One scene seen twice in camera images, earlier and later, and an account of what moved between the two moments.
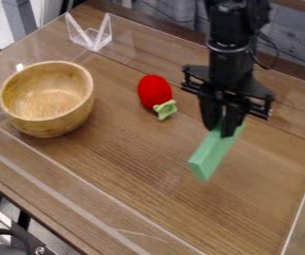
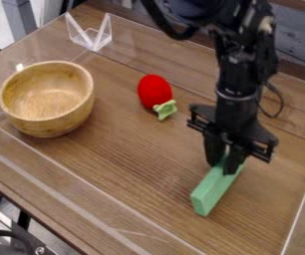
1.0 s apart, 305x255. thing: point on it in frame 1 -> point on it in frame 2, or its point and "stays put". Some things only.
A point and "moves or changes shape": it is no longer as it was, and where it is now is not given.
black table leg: x=23 y=219 stays put
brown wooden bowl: x=45 y=98 stays put
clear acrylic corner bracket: x=89 y=38 stays put
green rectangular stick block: x=212 y=151 moves or changes shape
